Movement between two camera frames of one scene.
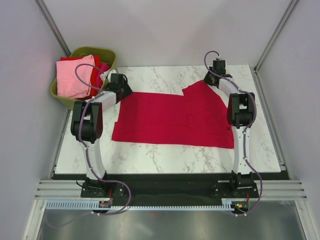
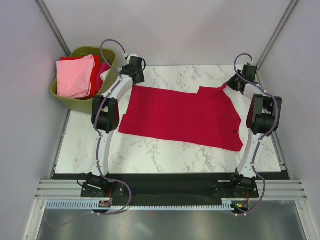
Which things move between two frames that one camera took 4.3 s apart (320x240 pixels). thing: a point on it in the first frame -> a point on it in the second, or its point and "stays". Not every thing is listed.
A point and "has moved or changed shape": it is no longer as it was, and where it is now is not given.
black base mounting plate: (175, 189) stays
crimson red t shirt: (197, 118) has moved or changed shape
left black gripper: (128, 91) -> (142, 76)
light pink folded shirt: (74, 77) stays
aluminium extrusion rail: (59, 190) stays
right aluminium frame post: (287, 13) stays
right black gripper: (206, 80) -> (230, 82)
